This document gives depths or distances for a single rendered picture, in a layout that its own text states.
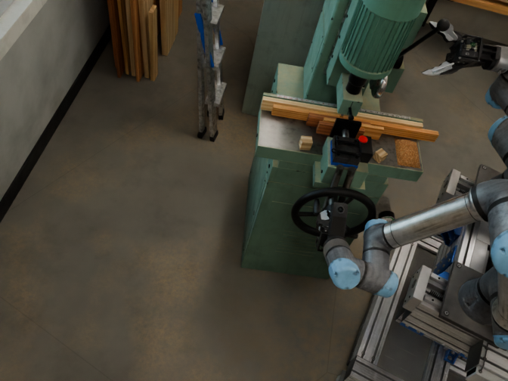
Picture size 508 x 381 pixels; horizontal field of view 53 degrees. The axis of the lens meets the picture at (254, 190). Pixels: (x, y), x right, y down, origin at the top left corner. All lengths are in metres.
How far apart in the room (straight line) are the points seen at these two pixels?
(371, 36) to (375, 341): 1.27
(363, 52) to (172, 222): 1.40
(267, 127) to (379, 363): 1.08
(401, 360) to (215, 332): 0.80
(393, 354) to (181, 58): 2.18
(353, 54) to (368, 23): 0.12
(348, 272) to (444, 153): 2.14
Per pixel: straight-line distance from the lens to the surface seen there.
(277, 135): 1.81
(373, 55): 1.62
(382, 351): 2.30
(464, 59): 1.60
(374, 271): 1.41
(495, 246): 1.23
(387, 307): 2.37
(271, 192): 1.97
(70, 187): 2.75
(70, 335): 2.38
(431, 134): 2.00
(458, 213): 1.36
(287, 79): 2.19
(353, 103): 1.78
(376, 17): 1.55
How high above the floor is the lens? 2.22
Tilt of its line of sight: 53 degrees down
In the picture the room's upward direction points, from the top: 16 degrees clockwise
